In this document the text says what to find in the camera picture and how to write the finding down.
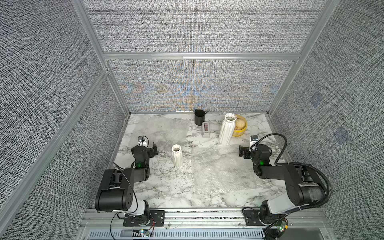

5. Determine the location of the aluminium front rail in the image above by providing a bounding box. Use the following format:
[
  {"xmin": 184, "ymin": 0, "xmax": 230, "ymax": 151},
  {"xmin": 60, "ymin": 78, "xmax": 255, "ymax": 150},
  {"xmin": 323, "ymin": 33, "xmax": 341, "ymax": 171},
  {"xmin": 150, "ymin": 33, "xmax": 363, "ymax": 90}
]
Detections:
[{"xmin": 76, "ymin": 208, "xmax": 337, "ymax": 240}]

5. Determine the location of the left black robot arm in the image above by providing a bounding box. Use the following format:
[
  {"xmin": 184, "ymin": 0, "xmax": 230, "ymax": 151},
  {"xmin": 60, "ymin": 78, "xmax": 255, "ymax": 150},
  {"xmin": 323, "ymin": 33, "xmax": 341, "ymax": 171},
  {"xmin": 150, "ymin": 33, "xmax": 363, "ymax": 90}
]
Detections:
[{"xmin": 95, "ymin": 143, "xmax": 158, "ymax": 226}]

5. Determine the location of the small white ribbed vase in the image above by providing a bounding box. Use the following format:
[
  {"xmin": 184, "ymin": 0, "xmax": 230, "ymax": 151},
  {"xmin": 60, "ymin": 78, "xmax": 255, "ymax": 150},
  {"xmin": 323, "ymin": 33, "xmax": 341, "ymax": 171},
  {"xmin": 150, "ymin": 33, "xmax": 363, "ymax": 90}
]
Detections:
[{"xmin": 172, "ymin": 145, "xmax": 183, "ymax": 168}]

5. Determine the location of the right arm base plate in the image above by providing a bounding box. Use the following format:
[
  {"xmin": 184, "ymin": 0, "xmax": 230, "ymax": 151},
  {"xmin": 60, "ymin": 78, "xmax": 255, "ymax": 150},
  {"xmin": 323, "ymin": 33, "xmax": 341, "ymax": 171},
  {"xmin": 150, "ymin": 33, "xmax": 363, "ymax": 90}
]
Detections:
[{"xmin": 242, "ymin": 208, "xmax": 268, "ymax": 227}]

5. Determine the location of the tall white ribbed vase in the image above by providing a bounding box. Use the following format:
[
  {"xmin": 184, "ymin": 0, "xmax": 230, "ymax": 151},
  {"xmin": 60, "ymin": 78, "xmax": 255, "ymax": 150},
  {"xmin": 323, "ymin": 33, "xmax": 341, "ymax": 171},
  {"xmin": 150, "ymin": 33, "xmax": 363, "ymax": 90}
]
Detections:
[{"xmin": 219, "ymin": 113, "xmax": 237, "ymax": 145}]

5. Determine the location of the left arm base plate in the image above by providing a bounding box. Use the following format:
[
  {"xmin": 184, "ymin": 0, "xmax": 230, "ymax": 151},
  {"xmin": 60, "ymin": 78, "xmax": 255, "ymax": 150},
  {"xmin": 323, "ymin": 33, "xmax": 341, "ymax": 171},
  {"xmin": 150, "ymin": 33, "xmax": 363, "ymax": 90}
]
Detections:
[{"xmin": 123, "ymin": 210, "xmax": 166, "ymax": 228}]

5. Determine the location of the yellow steamer basket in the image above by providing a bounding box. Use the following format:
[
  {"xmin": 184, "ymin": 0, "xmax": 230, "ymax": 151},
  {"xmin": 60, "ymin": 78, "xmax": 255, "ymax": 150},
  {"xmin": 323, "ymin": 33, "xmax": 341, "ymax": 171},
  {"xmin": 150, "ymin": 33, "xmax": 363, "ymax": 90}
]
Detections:
[{"xmin": 232, "ymin": 115, "xmax": 248, "ymax": 137}]

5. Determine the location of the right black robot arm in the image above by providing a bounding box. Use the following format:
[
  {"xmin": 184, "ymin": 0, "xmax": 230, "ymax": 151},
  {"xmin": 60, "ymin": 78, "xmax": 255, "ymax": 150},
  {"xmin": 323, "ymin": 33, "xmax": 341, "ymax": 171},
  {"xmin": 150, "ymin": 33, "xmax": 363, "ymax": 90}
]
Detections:
[{"xmin": 239, "ymin": 145, "xmax": 332, "ymax": 226}]

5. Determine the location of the right black corrugated cable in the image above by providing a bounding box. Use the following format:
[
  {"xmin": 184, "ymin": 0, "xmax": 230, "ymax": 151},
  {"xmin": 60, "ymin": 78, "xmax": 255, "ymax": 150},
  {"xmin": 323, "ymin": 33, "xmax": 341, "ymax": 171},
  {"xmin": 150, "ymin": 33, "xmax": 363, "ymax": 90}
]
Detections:
[{"xmin": 254, "ymin": 133, "xmax": 332, "ymax": 211}]

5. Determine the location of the black cup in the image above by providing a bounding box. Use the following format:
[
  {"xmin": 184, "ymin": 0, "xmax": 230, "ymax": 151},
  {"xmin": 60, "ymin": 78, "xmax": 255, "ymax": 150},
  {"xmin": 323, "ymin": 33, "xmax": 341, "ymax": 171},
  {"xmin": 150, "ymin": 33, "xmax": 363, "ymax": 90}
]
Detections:
[{"xmin": 194, "ymin": 109, "xmax": 210, "ymax": 126}]

